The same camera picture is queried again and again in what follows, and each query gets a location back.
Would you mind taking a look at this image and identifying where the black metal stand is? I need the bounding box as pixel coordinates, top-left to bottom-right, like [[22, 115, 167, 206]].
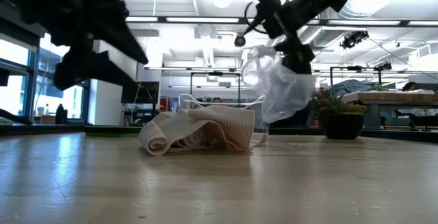
[[190, 71, 242, 103], [329, 65, 383, 91]]

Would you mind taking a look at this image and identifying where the black monitor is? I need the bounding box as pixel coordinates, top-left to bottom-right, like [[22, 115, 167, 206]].
[[120, 81, 161, 105]]

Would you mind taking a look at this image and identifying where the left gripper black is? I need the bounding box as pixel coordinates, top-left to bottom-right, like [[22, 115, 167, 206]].
[[0, 0, 150, 92]]

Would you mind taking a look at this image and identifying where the black track light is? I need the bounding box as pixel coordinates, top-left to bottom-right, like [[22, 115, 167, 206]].
[[340, 30, 370, 50]]

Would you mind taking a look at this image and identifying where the white elastic bandage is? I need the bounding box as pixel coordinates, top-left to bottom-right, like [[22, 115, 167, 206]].
[[138, 105, 270, 157]]

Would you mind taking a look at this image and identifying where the potted succulent plant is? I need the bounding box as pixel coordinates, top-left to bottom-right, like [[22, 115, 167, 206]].
[[309, 88, 367, 140]]

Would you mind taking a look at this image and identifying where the red cabinet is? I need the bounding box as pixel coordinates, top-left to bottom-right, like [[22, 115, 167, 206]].
[[159, 96, 175, 115]]

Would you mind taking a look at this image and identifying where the clear plastic bin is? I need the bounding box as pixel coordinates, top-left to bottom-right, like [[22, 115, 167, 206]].
[[177, 92, 270, 134]]

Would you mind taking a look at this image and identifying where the wooden workbench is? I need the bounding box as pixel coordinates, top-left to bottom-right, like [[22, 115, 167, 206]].
[[342, 91, 438, 115]]

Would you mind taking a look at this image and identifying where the clear plastic bag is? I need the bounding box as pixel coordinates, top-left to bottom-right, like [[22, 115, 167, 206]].
[[240, 44, 318, 125]]

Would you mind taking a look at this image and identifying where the green container lid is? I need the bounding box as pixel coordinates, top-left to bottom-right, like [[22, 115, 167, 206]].
[[84, 125, 144, 138]]

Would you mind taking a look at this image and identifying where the large window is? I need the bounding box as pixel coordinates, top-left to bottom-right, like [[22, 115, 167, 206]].
[[0, 34, 92, 125]]

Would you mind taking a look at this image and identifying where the ceiling light strip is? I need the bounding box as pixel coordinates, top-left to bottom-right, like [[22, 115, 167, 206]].
[[125, 16, 240, 24]]

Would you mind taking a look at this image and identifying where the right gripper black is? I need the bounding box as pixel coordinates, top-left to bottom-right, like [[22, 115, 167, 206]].
[[262, 0, 349, 76]]

